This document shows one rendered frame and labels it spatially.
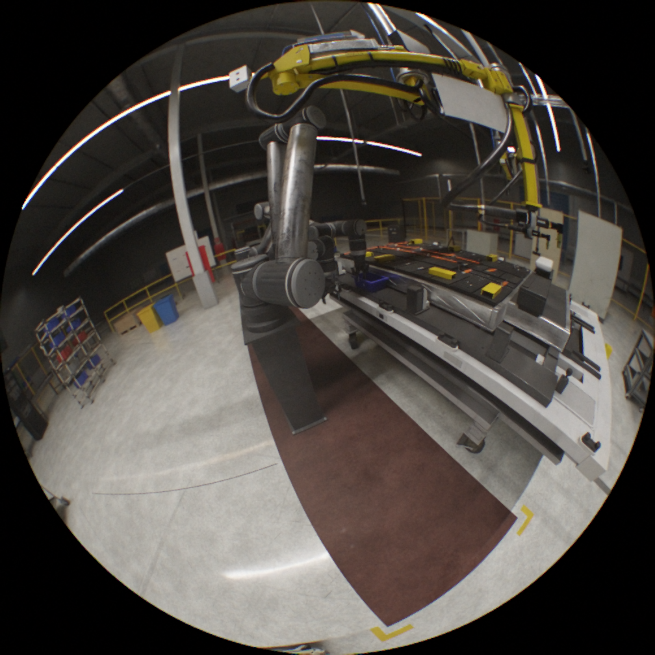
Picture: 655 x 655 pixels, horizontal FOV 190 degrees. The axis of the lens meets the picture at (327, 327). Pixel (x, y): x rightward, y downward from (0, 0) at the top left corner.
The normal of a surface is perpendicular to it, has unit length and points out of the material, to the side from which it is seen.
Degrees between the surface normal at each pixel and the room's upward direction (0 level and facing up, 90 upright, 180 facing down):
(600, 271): 90
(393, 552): 0
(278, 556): 0
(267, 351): 90
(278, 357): 90
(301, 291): 90
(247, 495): 0
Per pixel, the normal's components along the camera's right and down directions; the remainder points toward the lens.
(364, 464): -0.15, -0.84
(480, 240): -0.89, 0.34
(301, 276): 0.76, 0.15
